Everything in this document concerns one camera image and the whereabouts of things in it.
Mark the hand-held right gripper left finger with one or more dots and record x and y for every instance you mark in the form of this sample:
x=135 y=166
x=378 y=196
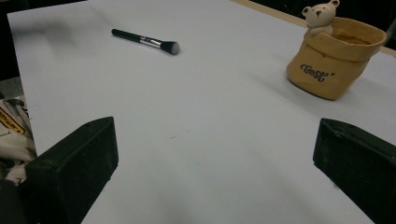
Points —
x=74 y=168

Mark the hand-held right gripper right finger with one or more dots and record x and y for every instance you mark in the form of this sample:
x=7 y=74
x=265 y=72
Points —
x=358 y=165

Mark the tan bear pen holder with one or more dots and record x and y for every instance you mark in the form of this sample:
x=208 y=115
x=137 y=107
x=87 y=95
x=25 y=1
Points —
x=333 y=62

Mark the black makeup brush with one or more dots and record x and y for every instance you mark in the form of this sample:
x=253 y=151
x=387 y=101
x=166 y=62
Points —
x=144 y=40

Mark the white printed cloth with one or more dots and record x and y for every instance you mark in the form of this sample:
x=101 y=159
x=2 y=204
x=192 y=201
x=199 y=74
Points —
x=14 y=133

